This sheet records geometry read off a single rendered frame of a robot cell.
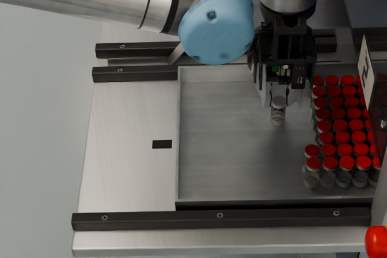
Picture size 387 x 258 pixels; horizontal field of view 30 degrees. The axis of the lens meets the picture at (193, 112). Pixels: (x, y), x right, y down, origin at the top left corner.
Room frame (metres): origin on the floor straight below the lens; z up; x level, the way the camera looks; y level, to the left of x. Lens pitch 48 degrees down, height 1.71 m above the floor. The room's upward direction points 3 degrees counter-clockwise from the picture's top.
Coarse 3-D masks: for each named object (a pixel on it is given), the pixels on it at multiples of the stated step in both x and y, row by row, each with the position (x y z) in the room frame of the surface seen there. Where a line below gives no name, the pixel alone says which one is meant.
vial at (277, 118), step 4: (272, 104) 0.72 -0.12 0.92; (284, 104) 0.72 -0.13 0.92; (272, 108) 0.72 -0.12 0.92; (276, 108) 0.72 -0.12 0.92; (280, 108) 0.72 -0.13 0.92; (284, 108) 0.72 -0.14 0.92; (272, 112) 0.72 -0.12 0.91; (276, 112) 0.72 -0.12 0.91; (280, 112) 0.71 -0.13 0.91; (284, 112) 0.72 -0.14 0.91; (272, 116) 0.72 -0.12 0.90; (276, 116) 0.72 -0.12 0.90; (280, 116) 0.71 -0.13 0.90; (284, 116) 0.72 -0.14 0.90; (272, 120) 0.72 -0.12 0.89; (276, 120) 0.72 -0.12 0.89; (280, 120) 0.72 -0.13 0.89; (284, 120) 0.72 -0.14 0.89; (276, 124) 0.72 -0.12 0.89; (280, 124) 0.72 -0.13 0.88
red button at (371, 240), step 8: (368, 232) 0.44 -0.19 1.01; (376, 232) 0.44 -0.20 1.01; (384, 232) 0.43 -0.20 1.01; (368, 240) 0.43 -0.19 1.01; (376, 240) 0.43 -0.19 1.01; (384, 240) 0.43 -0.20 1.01; (368, 248) 0.43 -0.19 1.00; (376, 248) 0.42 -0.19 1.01; (384, 248) 0.42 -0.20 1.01; (376, 256) 0.41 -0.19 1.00; (384, 256) 0.41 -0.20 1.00
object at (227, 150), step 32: (320, 64) 0.81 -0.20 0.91; (352, 64) 0.81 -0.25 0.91; (192, 96) 0.79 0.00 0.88; (224, 96) 0.78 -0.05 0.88; (256, 96) 0.78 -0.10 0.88; (192, 128) 0.72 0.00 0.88; (224, 128) 0.72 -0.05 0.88; (256, 128) 0.71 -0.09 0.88; (288, 128) 0.71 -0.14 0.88; (192, 160) 0.66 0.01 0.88; (224, 160) 0.66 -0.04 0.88; (256, 160) 0.65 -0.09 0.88; (288, 160) 0.65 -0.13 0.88; (192, 192) 0.60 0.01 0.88; (224, 192) 0.60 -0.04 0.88; (256, 192) 0.59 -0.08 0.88; (288, 192) 0.59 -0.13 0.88; (320, 192) 0.59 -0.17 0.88; (352, 192) 0.59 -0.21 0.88
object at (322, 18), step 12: (252, 0) 1.02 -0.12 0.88; (324, 0) 1.01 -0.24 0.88; (336, 0) 1.00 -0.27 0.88; (324, 12) 0.97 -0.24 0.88; (336, 12) 0.97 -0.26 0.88; (312, 24) 0.94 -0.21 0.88; (324, 24) 0.94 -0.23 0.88; (336, 24) 0.94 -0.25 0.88; (348, 24) 0.94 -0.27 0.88; (312, 36) 0.89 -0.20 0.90; (324, 36) 0.89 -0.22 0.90; (336, 36) 0.89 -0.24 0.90; (348, 36) 0.89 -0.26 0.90
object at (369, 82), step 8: (360, 56) 0.72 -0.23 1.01; (368, 56) 0.68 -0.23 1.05; (360, 64) 0.71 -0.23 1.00; (368, 64) 0.67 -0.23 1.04; (360, 72) 0.71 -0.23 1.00; (368, 72) 0.67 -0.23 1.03; (368, 80) 0.66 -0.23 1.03; (368, 88) 0.65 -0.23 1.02; (368, 96) 0.65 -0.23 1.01; (368, 104) 0.64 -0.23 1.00
